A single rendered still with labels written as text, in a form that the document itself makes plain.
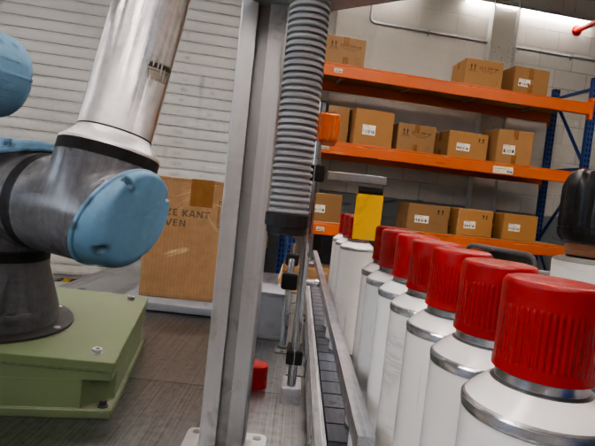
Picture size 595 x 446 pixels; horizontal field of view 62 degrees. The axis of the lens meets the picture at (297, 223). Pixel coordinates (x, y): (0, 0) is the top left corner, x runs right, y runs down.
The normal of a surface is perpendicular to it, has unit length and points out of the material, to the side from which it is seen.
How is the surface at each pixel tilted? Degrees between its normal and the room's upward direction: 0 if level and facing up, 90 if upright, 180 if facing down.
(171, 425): 0
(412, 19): 90
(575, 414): 42
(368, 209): 90
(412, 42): 90
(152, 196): 101
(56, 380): 90
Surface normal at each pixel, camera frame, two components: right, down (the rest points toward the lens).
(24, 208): -0.35, 0.09
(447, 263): -0.66, -0.04
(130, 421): 0.11, -0.99
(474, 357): -0.29, -0.75
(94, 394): 0.81, 0.11
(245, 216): 0.00, 0.05
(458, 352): -0.47, -0.78
